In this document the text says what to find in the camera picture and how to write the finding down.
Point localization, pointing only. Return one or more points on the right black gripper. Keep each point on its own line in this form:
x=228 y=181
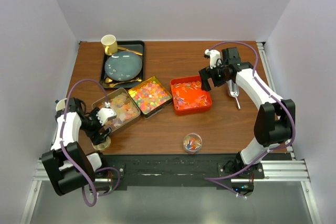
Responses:
x=207 y=73

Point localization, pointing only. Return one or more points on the dark green paper cup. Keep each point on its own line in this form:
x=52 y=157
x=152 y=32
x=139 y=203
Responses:
x=61 y=105

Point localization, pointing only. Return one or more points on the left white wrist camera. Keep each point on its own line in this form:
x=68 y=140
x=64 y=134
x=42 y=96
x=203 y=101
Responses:
x=106 y=114

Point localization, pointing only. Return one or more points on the metal candy scoop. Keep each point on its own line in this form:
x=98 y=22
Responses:
x=233 y=91

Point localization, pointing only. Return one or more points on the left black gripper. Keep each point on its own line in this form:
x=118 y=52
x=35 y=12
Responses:
x=94 y=135

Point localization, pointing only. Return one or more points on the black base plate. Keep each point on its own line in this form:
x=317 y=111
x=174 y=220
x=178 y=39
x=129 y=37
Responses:
x=180 y=170

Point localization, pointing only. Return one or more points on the blue-grey plate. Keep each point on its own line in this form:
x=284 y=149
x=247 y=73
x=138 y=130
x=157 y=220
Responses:
x=123 y=66

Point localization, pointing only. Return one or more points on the gold tin of gummy candies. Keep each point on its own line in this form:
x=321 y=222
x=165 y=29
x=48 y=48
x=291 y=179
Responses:
x=150 y=96

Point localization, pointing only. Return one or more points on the orange box of lollipops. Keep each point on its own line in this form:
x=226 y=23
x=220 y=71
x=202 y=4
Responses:
x=188 y=97

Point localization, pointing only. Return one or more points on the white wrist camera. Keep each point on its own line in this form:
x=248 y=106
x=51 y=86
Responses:
x=106 y=114
x=213 y=55

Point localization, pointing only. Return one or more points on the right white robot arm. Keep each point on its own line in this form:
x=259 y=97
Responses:
x=275 y=122

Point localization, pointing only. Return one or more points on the clear plastic jar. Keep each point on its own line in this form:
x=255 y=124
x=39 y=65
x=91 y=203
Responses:
x=192 y=143

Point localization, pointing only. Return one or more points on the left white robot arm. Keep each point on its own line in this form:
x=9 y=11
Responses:
x=71 y=118

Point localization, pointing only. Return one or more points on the yellow mug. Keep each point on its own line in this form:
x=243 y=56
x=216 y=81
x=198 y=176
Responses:
x=110 y=45

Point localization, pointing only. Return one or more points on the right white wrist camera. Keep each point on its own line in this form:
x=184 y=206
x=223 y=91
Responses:
x=213 y=55

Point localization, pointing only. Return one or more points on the gold fork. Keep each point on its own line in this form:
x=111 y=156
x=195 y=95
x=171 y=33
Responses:
x=113 y=85

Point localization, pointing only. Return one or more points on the gold spoon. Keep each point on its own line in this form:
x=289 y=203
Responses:
x=110 y=81

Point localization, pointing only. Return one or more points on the black serving tray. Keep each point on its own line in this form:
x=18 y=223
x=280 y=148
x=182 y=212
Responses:
x=136 y=45

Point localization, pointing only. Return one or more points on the silver tin of popsicle candies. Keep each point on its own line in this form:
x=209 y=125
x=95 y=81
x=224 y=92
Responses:
x=127 y=111

